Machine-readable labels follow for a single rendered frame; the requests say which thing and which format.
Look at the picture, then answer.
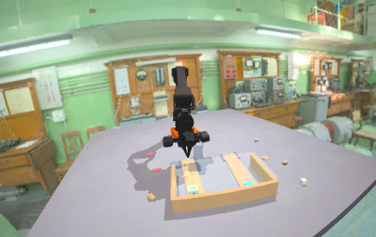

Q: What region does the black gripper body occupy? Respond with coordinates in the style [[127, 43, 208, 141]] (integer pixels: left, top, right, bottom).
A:
[[163, 126, 210, 147]]

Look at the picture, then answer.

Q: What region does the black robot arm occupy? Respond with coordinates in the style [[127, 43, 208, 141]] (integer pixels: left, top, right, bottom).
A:
[[171, 66, 200, 147]]

